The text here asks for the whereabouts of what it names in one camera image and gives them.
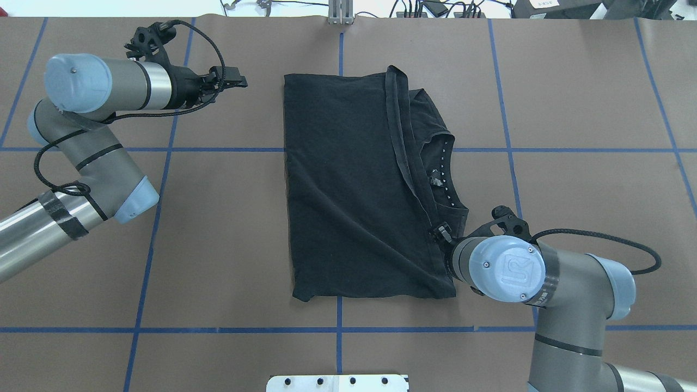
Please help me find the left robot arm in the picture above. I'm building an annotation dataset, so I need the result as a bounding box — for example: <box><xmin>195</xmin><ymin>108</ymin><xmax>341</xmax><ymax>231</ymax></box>
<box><xmin>2</xmin><ymin>53</ymin><xmax>247</xmax><ymax>282</ymax></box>

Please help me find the aluminium frame post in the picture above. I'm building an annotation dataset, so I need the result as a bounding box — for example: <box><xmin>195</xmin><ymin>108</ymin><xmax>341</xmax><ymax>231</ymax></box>
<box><xmin>328</xmin><ymin>0</ymin><xmax>355</xmax><ymax>26</ymax></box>

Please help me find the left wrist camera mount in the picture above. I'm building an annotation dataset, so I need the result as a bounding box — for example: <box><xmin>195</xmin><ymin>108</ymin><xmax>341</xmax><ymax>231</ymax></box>
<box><xmin>124</xmin><ymin>21</ymin><xmax>176</xmax><ymax>65</ymax></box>

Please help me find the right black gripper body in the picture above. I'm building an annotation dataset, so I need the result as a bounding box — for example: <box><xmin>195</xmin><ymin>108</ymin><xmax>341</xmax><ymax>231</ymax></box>
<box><xmin>444</xmin><ymin>235</ymin><xmax>472</xmax><ymax>261</ymax></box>

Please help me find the black graphic t-shirt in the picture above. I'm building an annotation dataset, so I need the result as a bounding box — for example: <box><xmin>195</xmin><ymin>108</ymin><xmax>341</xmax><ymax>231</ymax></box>
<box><xmin>283</xmin><ymin>65</ymin><xmax>469</xmax><ymax>301</ymax></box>

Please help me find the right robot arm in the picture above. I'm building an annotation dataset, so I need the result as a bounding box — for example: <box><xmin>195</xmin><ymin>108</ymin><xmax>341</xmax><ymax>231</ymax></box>
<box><xmin>431</xmin><ymin>215</ymin><xmax>695</xmax><ymax>391</ymax></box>

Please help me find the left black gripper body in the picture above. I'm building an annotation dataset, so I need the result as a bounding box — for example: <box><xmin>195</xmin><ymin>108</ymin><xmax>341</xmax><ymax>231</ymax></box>
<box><xmin>173</xmin><ymin>66</ymin><xmax>216</xmax><ymax>109</ymax></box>

